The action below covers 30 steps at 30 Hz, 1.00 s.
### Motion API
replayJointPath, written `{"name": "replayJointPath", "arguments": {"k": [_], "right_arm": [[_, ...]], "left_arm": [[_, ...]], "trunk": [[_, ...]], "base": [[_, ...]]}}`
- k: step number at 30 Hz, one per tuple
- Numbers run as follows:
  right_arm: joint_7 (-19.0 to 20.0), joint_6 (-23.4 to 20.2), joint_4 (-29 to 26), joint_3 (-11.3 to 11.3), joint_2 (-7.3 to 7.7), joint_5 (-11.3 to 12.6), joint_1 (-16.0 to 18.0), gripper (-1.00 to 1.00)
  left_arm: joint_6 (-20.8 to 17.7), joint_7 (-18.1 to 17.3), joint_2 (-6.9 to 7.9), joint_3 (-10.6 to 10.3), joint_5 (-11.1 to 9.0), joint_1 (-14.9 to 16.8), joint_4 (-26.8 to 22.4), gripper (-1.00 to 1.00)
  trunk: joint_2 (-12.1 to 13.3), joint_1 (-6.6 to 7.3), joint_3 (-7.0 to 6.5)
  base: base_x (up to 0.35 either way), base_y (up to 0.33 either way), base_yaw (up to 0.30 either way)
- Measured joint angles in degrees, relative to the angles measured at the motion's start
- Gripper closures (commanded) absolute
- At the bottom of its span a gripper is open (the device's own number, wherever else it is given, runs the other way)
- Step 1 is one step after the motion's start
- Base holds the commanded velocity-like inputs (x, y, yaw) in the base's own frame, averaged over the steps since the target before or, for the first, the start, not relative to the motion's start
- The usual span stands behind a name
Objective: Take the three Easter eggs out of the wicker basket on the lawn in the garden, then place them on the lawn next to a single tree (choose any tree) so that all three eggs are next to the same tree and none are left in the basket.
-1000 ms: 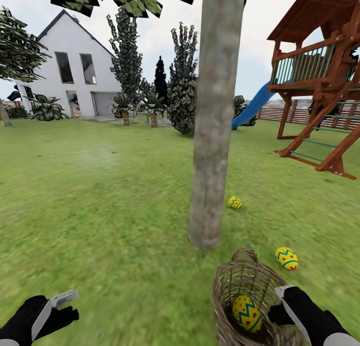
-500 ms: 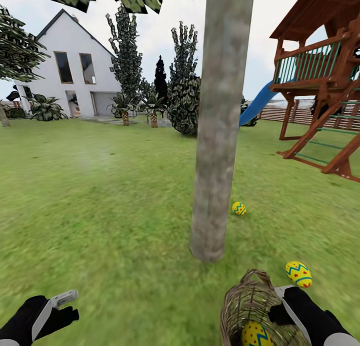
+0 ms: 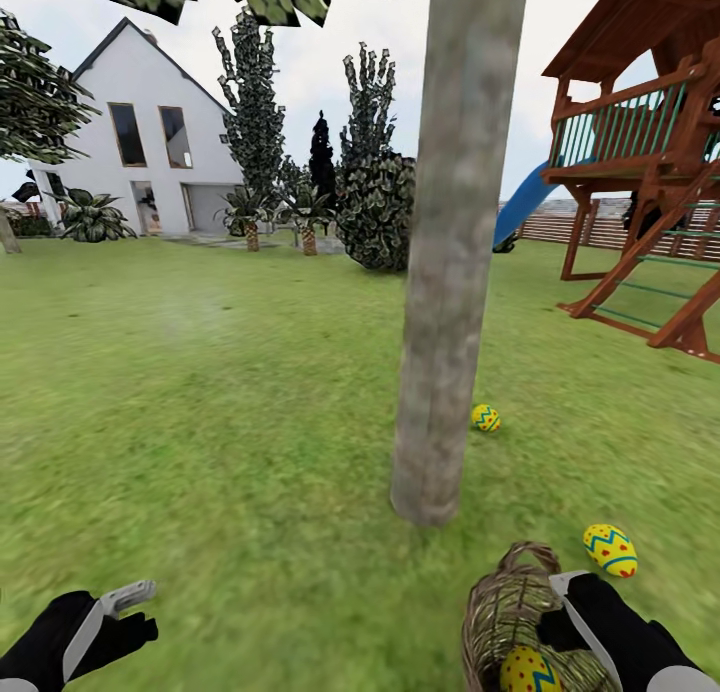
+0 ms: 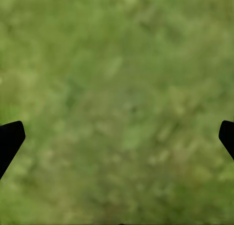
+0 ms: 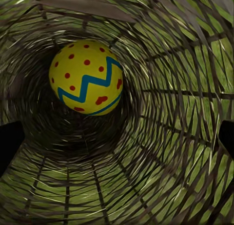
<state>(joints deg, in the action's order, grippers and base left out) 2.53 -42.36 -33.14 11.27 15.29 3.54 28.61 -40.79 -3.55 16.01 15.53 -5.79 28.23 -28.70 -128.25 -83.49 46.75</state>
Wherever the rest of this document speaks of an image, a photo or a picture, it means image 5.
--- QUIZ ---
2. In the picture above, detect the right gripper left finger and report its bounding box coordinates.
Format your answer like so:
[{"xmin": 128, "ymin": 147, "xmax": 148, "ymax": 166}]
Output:
[{"xmin": 0, "ymin": 120, "xmax": 25, "ymax": 178}]

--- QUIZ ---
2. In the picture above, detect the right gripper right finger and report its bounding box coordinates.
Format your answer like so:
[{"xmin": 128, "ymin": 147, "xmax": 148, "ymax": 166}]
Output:
[{"xmin": 218, "ymin": 120, "xmax": 234, "ymax": 160}]

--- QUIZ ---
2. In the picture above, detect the wicker basket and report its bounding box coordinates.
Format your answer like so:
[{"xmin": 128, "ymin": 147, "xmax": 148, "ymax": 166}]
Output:
[{"xmin": 0, "ymin": 0, "xmax": 234, "ymax": 225}]

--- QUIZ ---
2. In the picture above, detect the easter egg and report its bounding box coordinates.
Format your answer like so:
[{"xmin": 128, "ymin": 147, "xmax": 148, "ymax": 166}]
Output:
[{"xmin": 48, "ymin": 40, "xmax": 123, "ymax": 117}]

